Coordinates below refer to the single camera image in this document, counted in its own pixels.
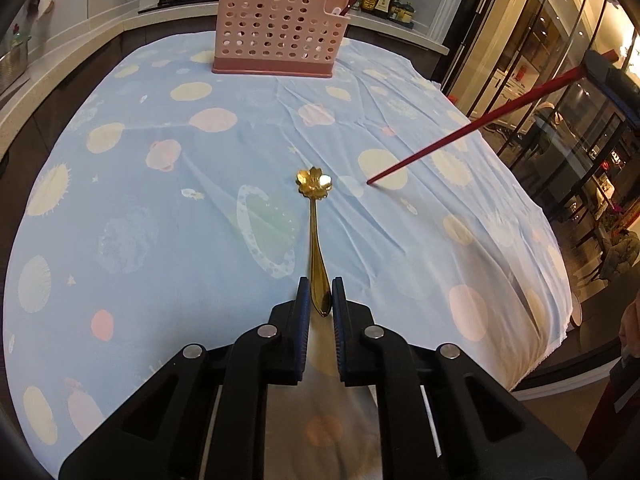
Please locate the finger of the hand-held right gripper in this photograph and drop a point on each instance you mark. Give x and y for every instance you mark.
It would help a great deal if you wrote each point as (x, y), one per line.
(597, 66)

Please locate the pink perforated utensil holder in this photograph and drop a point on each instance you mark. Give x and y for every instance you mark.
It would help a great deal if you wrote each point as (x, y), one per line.
(270, 25)

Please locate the blue planet print tablecloth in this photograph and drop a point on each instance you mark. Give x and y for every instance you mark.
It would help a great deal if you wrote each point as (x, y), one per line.
(175, 210)

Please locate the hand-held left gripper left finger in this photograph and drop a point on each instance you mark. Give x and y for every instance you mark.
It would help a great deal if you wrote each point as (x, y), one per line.
(303, 340)

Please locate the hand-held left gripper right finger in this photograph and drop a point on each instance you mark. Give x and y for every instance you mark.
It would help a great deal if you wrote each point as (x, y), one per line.
(340, 340)

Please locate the person's clothed body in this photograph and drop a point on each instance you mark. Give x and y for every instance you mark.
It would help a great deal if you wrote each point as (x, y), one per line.
(620, 390)

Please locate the gold flower spoon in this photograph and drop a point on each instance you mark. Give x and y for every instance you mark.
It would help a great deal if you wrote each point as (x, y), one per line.
(315, 180)

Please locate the grey base cabinet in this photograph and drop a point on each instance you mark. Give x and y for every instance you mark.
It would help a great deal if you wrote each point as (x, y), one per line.
(385, 47)

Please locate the glass sliding door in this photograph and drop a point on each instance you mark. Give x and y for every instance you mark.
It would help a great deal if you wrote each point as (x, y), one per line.
(540, 60)

